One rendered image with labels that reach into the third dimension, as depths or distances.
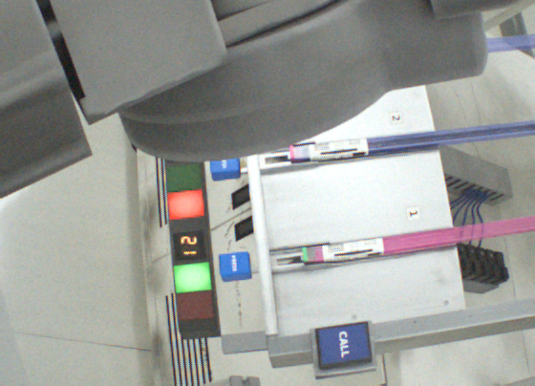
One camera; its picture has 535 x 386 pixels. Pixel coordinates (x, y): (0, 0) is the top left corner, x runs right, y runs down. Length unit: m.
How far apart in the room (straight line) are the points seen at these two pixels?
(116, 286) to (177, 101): 1.51
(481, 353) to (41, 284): 0.77
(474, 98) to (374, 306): 0.75
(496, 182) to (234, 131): 1.25
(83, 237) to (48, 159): 1.52
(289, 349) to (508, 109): 0.91
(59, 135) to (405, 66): 0.08
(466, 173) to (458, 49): 1.17
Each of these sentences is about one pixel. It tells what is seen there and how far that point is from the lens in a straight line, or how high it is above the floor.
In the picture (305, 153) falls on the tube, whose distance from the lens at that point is 0.96.
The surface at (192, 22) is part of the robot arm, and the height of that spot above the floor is 1.25.
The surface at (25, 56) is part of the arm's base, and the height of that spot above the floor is 1.24.
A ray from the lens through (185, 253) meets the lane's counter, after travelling 0.96.
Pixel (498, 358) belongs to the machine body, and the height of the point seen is 0.62.
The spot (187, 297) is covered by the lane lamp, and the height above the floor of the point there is 0.65.
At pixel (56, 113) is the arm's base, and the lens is 0.17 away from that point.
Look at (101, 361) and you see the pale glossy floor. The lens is 1.65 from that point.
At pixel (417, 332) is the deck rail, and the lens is 0.90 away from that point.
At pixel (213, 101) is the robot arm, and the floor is 1.23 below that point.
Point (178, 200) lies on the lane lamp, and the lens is 0.98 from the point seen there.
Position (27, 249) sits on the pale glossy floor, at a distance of 1.63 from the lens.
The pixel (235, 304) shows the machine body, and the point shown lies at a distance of 1.45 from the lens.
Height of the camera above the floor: 1.37
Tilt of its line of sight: 42 degrees down
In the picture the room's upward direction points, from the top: 61 degrees clockwise
